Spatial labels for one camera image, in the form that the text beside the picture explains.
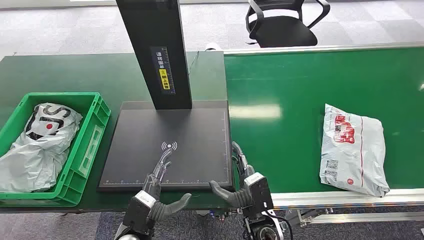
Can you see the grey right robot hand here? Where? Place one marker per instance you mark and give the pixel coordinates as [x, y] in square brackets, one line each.
[236, 198]

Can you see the black office chair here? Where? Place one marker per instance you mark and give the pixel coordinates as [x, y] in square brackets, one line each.
[285, 31]

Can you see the white package with red print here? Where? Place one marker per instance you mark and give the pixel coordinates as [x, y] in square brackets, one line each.
[354, 155]

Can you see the white package with black print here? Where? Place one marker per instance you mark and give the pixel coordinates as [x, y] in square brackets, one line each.
[36, 149]

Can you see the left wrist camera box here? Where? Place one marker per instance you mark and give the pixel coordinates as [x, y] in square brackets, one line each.
[139, 212]

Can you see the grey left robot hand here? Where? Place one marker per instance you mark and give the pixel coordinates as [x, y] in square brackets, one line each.
[155, 207]

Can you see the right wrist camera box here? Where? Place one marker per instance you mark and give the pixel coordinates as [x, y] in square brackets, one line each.
[260, 192]

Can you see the green plastic crate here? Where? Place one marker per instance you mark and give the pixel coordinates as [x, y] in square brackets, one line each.
[82, 159]

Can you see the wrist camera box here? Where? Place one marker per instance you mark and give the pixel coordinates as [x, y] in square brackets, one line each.
[260, 192]
[139, 212]

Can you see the black label sticker with yellow patch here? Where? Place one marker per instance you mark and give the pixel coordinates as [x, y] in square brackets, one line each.
[163, 71]

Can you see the green conveyor belt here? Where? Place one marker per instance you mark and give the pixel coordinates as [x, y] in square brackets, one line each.
[285, 139]

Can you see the aluminium conveyor frame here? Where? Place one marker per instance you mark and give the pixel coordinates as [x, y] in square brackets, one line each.
[331, 198]

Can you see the black inbound scanner machine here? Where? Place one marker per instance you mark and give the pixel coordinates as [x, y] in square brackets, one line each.
[172, 132]

